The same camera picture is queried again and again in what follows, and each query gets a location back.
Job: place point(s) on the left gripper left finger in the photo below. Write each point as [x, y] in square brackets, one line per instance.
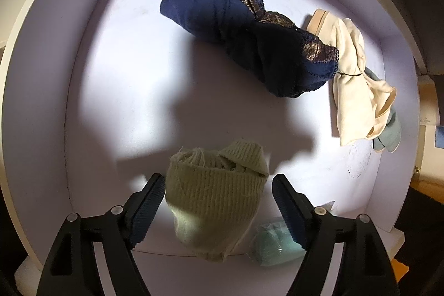
[70, 267]

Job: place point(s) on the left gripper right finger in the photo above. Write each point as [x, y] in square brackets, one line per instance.
[365, 267]

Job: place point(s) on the navy lace garment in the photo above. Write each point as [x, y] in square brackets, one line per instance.
[288, 60]

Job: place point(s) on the light green knit sock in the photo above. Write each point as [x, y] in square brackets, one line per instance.
[214, 196]

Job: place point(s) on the mint green packet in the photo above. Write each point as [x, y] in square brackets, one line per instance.
[273, 245]

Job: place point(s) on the cream yellow cloth bundle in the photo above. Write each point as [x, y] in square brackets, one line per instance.
[363, 104]

